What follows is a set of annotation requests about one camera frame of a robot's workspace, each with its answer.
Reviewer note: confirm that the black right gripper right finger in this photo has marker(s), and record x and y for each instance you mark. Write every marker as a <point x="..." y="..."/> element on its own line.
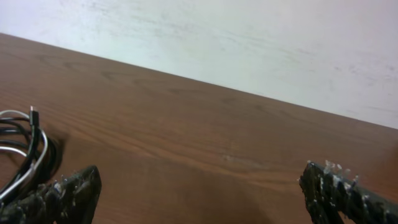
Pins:
<point x="328" y="194"/>

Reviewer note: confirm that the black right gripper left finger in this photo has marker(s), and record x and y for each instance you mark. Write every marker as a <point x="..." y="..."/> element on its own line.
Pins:
<point x="72" y="200"/>

